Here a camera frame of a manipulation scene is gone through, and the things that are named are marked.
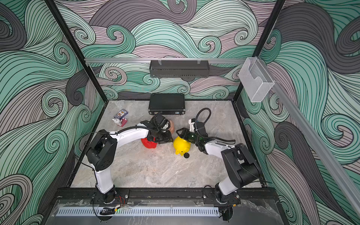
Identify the yellow piggy bank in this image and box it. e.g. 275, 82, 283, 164
173, 136, 191, 156

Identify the black wall shelf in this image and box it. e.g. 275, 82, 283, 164
149, 60, 210, 78

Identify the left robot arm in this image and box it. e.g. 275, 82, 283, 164
86, 124, 173, 204

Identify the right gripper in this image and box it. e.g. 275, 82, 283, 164
176, 128, 200, 144

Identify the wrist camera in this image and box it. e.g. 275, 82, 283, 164
151, 114, 171, 132
188, 118, 196, 133

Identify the white cable duct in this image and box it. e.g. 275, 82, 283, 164
55, 206, 220, 217

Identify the aluminium rail back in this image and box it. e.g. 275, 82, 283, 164
84, 57, 248, 65

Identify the red piggy bank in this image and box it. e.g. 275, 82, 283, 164
141, 138, 157, 149

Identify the clear plastic holder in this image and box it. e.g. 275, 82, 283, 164
239, 57, 274, 103

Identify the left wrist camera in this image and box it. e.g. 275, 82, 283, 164
151, 114, 171, 132

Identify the black case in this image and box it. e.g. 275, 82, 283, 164
148, 93, 186, 115

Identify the aluminium rail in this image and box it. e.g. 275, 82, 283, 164
259, 59, 360, 215
84, 57, 248, 65

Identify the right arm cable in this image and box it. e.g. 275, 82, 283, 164
194, 107, 236, 144

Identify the pink piggy bank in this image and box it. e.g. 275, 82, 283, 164
169, 120, 175, 134

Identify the aluminium rail right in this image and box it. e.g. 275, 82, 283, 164
259, 59, 360, 215

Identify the white pink bunny toy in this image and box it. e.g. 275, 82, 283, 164
112, 118, 128, 127

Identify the card box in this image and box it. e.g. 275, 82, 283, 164
114, 109, 128, 120

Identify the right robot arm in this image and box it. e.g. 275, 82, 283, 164
176, 127, 262, 204

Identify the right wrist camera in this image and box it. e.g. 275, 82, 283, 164
188, 118, 196, 133

